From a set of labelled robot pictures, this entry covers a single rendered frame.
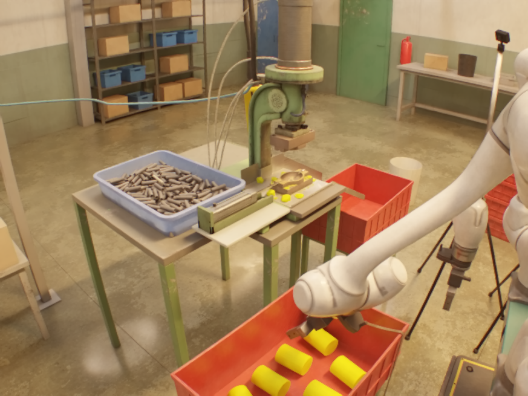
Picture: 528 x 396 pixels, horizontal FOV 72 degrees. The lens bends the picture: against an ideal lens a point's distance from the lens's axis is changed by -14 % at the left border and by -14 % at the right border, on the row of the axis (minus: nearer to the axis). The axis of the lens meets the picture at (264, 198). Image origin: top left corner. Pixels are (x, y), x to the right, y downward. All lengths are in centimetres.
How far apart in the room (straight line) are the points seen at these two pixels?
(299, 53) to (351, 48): 614
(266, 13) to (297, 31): 669
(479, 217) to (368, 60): 625
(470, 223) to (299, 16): 89
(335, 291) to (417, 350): 162
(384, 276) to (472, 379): 108
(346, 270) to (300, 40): 88
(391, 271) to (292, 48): 86
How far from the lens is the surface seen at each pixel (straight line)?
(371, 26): 741
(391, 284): 99
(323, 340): 145
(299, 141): 159
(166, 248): 143
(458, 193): 87
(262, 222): 145
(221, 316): 255
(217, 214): 139
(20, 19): 640
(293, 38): 149
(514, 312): 154
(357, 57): 757
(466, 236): 140
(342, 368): 137
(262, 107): 167
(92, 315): 271
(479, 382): 197
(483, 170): 85
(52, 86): 660
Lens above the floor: 173
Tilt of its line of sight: 27 degrees down
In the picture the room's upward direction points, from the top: straight up
